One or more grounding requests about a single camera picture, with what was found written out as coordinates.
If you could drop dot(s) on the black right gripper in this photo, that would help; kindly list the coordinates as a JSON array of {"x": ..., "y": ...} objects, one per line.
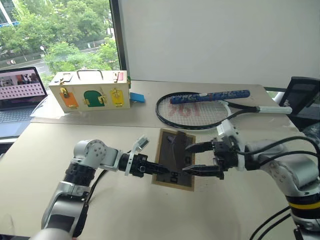
[{"x": 226, "y": 156}]

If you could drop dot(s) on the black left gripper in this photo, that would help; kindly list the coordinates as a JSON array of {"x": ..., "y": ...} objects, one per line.
[{"x": 138, "y": 167}]

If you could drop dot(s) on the wooden picture frame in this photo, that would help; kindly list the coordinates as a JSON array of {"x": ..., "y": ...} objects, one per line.
[{"x": 172, "y": 155}]

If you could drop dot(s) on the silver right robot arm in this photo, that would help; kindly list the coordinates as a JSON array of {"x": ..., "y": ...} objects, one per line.
[{"x": 287, "y": 170}]

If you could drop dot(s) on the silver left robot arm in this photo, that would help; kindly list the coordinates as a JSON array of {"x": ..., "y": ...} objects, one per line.
[{"x": 97, "y": 152}]

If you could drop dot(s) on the blue patterned tube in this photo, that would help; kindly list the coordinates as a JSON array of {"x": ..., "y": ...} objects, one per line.
[{"x": 212, "y": 96}]

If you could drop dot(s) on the small blue block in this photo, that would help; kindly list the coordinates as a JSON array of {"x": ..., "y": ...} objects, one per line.
[{"x": 137, "y": 97}]

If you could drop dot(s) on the black tennis racket white grip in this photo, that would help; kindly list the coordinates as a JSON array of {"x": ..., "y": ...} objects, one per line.
[{"x": 272, "y": 109}]

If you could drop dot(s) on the wooden latch box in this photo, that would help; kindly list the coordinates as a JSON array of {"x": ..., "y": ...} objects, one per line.
[{"x": 95, "y": 85}]

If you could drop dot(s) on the black chair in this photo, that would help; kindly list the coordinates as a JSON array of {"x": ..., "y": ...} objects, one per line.
[{"x": 298, "y": 95}]

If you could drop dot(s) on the white board panel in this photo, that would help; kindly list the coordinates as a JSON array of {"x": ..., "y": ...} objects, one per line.
[{"x": 212, "y": 37}]

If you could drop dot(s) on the grey laptop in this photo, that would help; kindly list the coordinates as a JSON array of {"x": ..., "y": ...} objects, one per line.
[{"x": 17, "y": 87}]

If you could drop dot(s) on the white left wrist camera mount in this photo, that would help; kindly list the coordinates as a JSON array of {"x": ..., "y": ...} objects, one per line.
[{"x": 141, "y": 143}]

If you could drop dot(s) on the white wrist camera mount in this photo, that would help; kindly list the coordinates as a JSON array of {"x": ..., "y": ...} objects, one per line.
[
  {"x": 228, "y": 131},
  {"x": 141, "y": 143}
]

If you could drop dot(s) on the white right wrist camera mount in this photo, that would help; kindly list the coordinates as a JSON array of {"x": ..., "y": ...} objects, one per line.
[{"x": 228, "y": 131}]

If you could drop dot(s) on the black window post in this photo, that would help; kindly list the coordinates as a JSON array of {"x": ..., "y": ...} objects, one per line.
[{"x": 116, "y": 37}]

